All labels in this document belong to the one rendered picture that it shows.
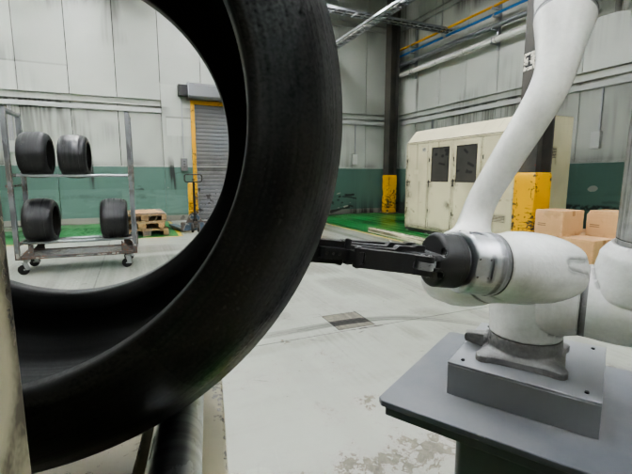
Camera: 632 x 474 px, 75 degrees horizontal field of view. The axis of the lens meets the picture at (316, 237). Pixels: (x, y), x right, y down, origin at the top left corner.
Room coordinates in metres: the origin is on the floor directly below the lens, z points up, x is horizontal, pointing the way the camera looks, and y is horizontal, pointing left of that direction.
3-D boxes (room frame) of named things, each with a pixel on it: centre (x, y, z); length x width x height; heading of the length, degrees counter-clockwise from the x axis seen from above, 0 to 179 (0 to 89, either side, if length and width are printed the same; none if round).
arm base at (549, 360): (0.92, -0.47, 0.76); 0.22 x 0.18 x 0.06; 58
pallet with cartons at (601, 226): (5.01, -3.45, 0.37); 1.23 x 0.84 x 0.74; 114
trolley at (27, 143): (5.15, 3.00, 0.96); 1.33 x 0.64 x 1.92; 112
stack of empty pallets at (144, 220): (8.41, 3.56, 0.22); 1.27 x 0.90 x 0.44; 24
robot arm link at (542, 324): (0.90, -0.49, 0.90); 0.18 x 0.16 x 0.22; 55
